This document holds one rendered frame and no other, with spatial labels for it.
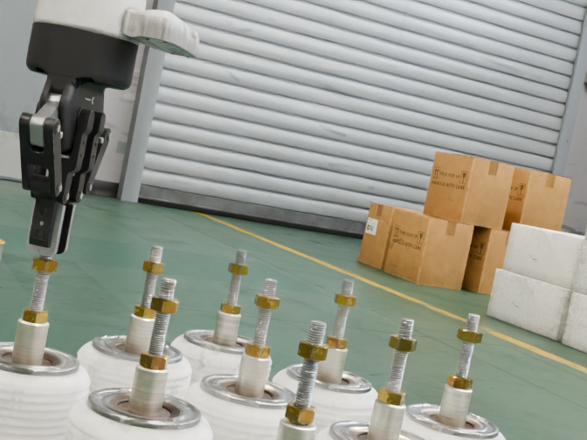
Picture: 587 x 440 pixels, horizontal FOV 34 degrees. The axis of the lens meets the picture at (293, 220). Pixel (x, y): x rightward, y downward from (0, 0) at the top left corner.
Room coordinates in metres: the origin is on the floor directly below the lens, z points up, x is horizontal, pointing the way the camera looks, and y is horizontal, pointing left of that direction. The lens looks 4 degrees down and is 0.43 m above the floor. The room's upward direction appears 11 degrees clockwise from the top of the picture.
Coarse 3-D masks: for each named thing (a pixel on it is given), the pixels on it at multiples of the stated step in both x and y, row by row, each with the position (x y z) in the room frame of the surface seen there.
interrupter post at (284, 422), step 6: (282, 420) 0.55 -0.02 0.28; (288, 420) 0.56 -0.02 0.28; (282, 426) 0.55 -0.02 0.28; (288, 426) 0.55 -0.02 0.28; (294, 426) 0.55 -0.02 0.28; (300, 426) 0.55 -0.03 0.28; (306, 426) 0.55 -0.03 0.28; (312, 426) 0.55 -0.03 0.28; (282, 432) 0.55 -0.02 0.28; (288, 432) 0.55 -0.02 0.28; (294, 432) 0.55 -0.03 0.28; (300, 432) 0.55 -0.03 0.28; (306, 432) 0.55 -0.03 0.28; (312, 432) 0.55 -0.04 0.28; (276, 438) 0.56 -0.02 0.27; (282, 438) 0.55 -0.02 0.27; (288, 438) 0.55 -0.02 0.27; (294, 438) 0.55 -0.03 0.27; (300, 438) 0.55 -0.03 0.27; (306, 438) 0.55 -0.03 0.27; (312, 438) 0.55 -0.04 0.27
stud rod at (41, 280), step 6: (42, 258) 0.68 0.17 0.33; (48, 258) 0.68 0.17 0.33; (42, 276) 0.68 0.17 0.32; (48, 276) 0.68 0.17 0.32; (36, 282) 0.68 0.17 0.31; (42, 282) 0.68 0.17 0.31; (36, 288) 0.68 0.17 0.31; (42, 288) 0.68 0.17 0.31; (36, 294) 0.68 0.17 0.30; (42, 294) 0.68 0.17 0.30; (36, 300) 0.68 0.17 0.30; (42, 300) 0.68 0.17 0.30; (30, 306) 0.68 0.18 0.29; (36, 306) 0.68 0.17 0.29; (42, 306) 0.68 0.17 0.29
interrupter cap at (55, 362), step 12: (0, 348) 0.69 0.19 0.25; (12, 348) 0.70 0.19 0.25; (48, 348) 0.72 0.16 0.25; (0, 360) 0.66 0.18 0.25; (48, 360) 0.70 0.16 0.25; (60, 360) 0.70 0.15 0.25; (72, 360) 0.70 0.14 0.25; (12, 372) 0.65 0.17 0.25; (24, 372) 0.65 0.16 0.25; (36, 372) 0.65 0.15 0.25; (48, 372) 0.66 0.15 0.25; (60, 372) 0.66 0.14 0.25; (72, 372) 0.68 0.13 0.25
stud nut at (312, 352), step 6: (300, 342) 0.55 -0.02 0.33; (306, 342) 0.55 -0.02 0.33; (300, 348) 0.55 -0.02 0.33; (306, 348) 0.55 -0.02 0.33; (312, 348) 0.55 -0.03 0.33; (318, 348) 0.55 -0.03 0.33; (324, 348) 0.55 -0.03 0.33; (300, 354) 0.55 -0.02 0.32; (306, 354) 0.55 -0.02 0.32; (312, 354) 0.55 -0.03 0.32; (318, 354) 0.55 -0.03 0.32; (324, 354) 0.55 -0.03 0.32; (318, 360) 0.55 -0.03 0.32; (324, 360) 0.55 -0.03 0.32
